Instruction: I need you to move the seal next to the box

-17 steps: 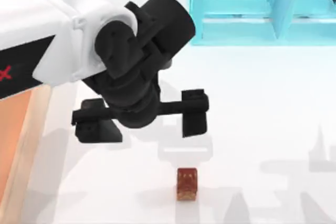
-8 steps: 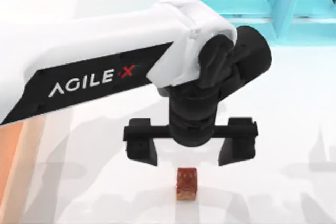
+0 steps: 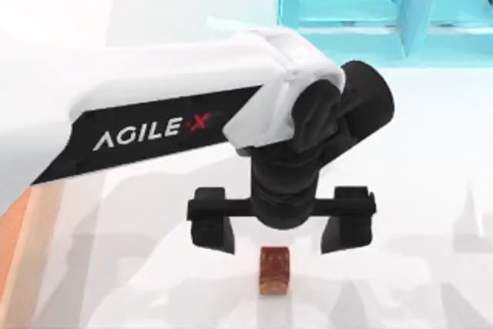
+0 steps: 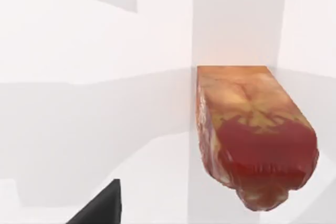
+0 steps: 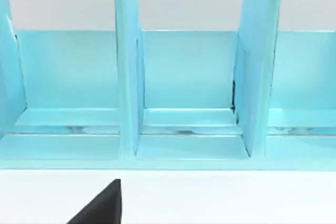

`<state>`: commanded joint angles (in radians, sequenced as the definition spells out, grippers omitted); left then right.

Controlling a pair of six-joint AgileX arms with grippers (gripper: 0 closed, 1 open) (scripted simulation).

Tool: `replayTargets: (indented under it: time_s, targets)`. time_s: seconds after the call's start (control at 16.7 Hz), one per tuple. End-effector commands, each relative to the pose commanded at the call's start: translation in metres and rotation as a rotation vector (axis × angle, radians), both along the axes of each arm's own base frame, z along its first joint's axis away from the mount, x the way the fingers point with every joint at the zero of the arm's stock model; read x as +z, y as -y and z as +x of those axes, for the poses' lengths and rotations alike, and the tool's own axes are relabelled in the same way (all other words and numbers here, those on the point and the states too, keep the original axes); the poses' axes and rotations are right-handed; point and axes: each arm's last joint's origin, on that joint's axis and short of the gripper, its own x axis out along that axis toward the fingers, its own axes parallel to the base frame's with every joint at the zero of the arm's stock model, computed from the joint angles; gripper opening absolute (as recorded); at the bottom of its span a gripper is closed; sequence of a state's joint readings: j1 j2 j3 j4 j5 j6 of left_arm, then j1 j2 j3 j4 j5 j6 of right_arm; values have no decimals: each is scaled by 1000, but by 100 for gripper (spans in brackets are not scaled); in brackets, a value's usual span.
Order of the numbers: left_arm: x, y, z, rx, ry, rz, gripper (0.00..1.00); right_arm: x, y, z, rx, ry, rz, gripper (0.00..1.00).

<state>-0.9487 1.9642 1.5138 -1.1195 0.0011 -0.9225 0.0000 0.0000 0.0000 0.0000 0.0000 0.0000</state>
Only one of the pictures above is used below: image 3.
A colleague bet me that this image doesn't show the small brown block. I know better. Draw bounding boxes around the small brown block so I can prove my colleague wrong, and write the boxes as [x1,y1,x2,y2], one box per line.
[258,245,291,300]

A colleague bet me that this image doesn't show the shallow salmon-coloured box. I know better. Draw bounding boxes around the shallow salmon-coloured box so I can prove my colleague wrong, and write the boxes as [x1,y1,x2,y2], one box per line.
[0,184,69,329]

